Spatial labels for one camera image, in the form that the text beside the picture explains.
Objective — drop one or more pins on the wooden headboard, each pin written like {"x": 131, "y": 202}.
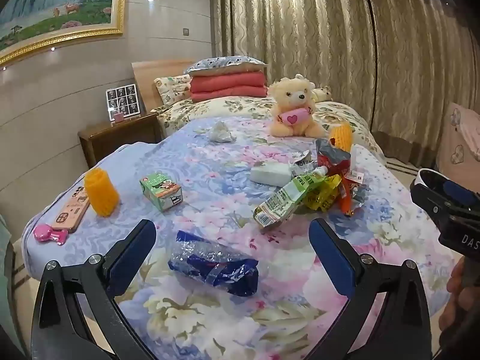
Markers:
{"x": 146, "y": 78}

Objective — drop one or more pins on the white foam net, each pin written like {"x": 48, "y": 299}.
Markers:
{"x": 268, "y": 174}

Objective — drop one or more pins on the small orange foam net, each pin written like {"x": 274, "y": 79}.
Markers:
{"x": 101, "y": 191}

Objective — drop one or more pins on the silver foil wrapper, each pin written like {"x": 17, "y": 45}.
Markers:
{"x": 303, "y": 161}

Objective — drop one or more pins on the beige patterned curtain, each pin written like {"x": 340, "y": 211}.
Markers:
{"x": 420, "y": 63}
{"x": 300, "y": 26}

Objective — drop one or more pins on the cream teddy bear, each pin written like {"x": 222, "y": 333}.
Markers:
{"x": 292, "y": 97}

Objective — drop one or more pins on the white rimmed trash bin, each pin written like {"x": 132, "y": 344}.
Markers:
{"x": 423, "y": 174}

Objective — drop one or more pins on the phone in peach case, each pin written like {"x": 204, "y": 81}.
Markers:
{"x": 71, "y": 212}

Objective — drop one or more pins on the person's right hand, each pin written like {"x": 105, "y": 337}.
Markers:
{"x": 455, "y": 307}

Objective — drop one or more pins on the white tissue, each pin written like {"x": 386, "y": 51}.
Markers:
{"x": 220, "y": 133}

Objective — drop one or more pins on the red snack bag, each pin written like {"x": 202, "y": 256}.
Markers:
{"x": 332, "y": 157}

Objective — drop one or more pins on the beige floral quilt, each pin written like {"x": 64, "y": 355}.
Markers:
{"x": 232, "y": 107}

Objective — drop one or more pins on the blue pink floral blanket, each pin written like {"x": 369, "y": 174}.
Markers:
{"x": 210, "y": 180}

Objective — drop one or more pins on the red white box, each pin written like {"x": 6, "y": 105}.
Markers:
{"x": 355, "y": 177}

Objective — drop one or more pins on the pink padded furniture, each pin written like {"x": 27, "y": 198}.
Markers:
{"x": 461, "y": 138}

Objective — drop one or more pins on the blue patterned pillow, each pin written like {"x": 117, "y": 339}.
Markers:
{"x": 225, "y": 63}

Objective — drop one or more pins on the green drink carton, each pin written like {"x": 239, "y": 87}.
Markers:
{"x": 161, "y": 191}

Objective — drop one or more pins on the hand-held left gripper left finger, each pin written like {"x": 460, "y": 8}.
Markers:
{"x": 131, "y": 258}

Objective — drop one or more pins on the blue plastic wrapper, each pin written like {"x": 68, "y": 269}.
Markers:
{"x": 225, "y": 270}

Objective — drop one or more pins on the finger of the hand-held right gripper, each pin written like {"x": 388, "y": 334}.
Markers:
{"x": 459, "y": 191}
{"x": 427, "y": 198}

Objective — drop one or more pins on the gold framed landscape painting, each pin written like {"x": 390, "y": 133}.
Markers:
{"x": 56, "y": 0}

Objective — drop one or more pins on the cream cartoon print pillow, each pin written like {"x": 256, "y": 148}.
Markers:
{"x": 172, "y": 88}

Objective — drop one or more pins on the folded red blanket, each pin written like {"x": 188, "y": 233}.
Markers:
{"x": 225, "y": 86}

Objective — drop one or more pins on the tan bear plush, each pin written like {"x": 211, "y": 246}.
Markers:
{"x": 323, "y": 93}

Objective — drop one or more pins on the yellow snack wrapper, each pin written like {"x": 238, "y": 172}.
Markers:
{"x": 322, "y": 195}

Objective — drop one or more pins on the pink reed diffuser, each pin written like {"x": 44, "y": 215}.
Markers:
{"x": 119, "y": 117}

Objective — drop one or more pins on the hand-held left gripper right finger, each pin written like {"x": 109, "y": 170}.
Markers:
{"x": 330, "y": 255}

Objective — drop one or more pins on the orange red wrapper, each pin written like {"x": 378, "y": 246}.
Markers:
{"x": 347, "y": 200}

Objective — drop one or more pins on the wooden nightstand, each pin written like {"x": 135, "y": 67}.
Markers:
{"x": 112, "y": 138}

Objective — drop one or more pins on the large orange foam net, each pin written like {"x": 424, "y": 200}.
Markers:
{"x": 341, "y": 137}

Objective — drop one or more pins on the black white photo frame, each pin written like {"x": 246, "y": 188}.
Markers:
{"x": 123, "y": 97}

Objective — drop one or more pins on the green white drink pouch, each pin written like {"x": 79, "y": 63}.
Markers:
{"x": 285, "y": 200}

